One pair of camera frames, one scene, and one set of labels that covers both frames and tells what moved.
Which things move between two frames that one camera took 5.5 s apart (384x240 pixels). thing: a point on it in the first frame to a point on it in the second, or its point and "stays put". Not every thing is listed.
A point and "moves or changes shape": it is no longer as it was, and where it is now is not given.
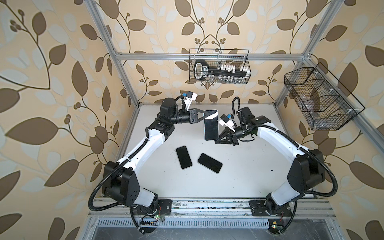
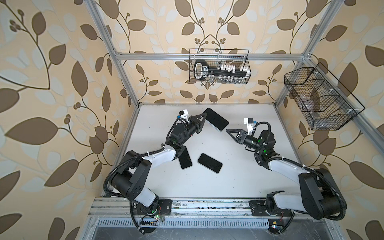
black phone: x=184 y=158 stays put
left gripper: x=193 y=117 to x=197 y=124
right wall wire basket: x=325 y=103 stays put
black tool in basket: x=202 y=71 stays put
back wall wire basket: x=219 y=66 stays put
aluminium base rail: x=304 y=206 stays put
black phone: x=211 y=125 moves or changes shape
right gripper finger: x=224 y=140 to x=229 y=131
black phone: x=210 y=162 stays put
